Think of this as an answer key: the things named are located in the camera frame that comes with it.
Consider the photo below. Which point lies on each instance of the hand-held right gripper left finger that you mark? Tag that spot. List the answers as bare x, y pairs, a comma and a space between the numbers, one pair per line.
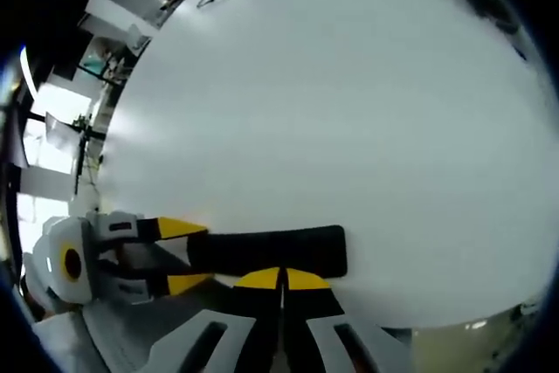
257, 333

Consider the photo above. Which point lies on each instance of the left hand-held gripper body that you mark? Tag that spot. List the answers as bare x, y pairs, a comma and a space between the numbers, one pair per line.
52, 259

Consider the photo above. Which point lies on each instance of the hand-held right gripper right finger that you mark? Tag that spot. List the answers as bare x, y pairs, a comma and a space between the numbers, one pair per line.
305, 303

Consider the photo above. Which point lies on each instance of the black remote control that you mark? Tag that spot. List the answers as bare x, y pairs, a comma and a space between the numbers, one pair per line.
271, 250

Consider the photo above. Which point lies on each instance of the grey chair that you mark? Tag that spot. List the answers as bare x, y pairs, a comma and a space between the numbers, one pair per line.
118, 338

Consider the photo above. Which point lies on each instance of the black stand pole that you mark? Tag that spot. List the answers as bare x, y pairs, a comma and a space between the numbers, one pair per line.
80, 159

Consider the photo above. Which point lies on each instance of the desk monitor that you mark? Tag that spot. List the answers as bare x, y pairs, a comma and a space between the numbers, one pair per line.
59, 133

